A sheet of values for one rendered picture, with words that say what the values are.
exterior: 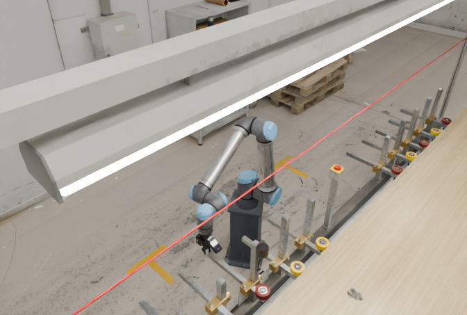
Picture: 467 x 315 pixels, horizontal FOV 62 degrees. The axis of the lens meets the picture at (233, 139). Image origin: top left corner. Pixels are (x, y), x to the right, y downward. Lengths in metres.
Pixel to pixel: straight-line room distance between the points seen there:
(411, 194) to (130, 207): 2.56
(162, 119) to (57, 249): 3.26
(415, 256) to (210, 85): 2.02
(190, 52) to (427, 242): 2.21
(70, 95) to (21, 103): 0.06
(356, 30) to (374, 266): 1.58
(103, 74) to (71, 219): 3.54
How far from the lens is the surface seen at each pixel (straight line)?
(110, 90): 0.64
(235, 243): 3.31
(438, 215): 2.90
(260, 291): 2.21
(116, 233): 3.85
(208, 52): 0.74
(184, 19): 4.25
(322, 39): 1.04
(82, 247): 3.83
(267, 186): 2.80
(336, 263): 2.39
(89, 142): 0.64
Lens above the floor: 2.71
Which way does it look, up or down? 34 degrees down
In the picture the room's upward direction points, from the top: straight up
